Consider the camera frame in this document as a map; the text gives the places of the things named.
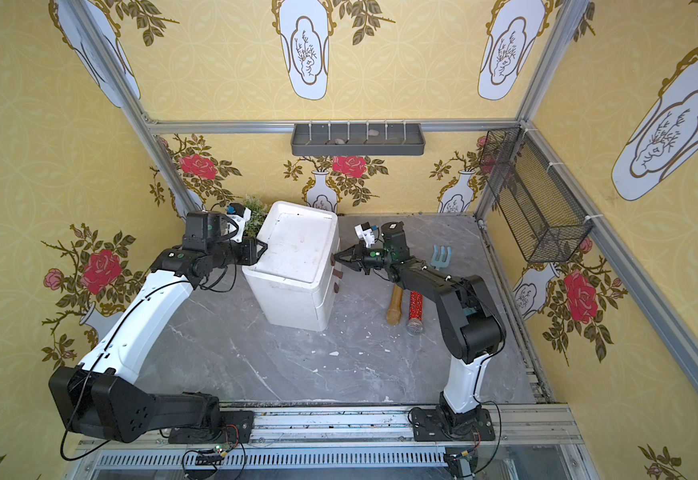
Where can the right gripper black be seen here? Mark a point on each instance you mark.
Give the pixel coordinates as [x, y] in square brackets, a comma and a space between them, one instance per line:
[361, 260]

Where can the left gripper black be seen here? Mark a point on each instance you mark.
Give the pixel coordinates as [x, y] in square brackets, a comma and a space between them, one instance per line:
[249, 251]

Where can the white three-drawer cabinet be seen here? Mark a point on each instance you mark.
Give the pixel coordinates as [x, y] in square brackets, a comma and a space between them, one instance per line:
[295, 281]

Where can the red glitter microphone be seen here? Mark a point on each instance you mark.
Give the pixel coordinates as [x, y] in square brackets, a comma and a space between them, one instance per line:
[415, 325]

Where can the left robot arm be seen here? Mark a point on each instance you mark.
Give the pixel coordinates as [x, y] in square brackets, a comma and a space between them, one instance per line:
[99, 397]

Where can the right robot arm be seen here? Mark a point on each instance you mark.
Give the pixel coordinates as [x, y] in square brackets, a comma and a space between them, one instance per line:
[470, 324]

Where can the small green potted plant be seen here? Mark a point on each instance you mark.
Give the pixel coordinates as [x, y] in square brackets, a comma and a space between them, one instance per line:
[259, 211]

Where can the light blue garden fork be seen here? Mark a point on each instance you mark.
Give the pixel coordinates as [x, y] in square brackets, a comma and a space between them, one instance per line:
[441, 258]

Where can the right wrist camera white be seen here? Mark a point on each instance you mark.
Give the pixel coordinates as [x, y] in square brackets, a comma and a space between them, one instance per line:
[367, 233]

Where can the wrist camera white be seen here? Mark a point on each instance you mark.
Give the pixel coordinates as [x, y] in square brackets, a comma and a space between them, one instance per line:
[367, 233]
[238, 216]

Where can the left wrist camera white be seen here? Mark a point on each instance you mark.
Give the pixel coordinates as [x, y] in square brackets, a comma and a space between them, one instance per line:
[238, 216]

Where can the grey wall shelf tray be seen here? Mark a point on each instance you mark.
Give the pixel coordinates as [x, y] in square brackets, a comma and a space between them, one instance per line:
[353, 138]

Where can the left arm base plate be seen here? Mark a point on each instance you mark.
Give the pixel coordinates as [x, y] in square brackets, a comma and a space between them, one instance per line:
[234, 426]

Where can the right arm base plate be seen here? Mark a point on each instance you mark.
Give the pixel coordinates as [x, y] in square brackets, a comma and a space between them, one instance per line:
[442, 424]

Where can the black wire mesh basket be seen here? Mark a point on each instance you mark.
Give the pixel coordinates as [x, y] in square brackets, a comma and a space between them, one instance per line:
[547, 221]

